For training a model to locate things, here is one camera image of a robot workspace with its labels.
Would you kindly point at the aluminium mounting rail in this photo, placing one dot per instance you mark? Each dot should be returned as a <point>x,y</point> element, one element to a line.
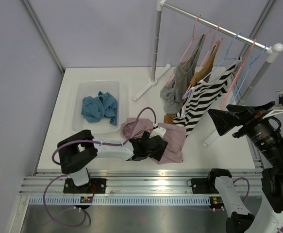
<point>145,183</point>

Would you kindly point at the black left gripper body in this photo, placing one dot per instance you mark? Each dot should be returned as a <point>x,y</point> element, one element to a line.
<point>157,155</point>

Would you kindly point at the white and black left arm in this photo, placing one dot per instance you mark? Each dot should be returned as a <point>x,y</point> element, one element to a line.
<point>74,153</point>

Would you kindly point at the pink hanger under brown top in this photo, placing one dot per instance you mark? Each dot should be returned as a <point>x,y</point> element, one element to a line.
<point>214,41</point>

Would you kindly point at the grey tank top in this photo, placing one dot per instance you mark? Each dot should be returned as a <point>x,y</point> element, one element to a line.
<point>183,73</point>

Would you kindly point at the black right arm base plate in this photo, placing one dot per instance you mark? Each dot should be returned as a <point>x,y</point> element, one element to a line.
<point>201,186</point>

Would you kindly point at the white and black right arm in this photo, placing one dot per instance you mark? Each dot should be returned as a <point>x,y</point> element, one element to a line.
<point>269,218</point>

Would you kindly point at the grey metal clothes rack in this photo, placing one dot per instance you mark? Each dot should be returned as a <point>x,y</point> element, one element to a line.
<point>272,51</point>

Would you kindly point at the black white striped tank top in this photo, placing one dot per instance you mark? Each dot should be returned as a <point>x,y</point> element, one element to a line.
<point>202,96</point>

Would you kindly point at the teal blue tank top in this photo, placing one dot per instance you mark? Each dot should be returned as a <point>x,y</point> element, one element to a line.
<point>104,105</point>

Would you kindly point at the white slotted cable duct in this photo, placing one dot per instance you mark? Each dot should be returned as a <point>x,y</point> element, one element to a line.
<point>122,200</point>

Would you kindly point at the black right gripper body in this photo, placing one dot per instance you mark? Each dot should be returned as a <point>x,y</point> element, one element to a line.
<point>266,135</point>

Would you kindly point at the mustard brown tank top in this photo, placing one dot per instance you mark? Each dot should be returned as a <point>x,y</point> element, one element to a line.
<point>169,118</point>

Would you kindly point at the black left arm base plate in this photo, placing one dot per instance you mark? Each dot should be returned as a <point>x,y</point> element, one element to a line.
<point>96,184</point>

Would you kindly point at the mauve pink tank top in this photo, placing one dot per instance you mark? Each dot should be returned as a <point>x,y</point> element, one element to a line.
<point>174,136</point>

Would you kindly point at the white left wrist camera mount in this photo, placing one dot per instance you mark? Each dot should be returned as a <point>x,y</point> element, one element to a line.
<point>158,131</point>

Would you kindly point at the white plastic basket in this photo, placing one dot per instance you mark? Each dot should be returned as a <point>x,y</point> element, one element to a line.
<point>92,88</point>

